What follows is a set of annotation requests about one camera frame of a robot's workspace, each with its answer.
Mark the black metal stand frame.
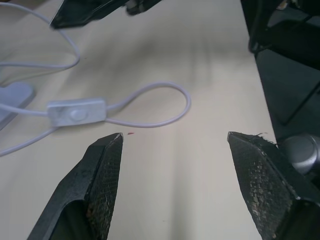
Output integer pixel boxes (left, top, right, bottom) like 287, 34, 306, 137
240, 0, 320, 142

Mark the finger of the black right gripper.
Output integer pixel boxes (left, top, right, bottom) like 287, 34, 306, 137
49, 0, 129, 29

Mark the white desk lamp base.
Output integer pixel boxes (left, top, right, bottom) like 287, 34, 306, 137
0, 82, 36, 131

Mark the white lamp power cord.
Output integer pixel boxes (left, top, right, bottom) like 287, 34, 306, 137
0, 1, 193, 158

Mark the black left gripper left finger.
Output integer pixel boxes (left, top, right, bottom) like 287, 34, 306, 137
26, 132, 125, 240

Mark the white inline cord switch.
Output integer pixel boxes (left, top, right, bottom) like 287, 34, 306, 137
46, 96, 107, 127

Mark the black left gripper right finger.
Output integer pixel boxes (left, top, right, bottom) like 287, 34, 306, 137
226, 131, 320, 240

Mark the silver robot body cylinder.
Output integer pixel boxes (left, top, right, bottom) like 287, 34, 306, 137
281, 134, 320, 176

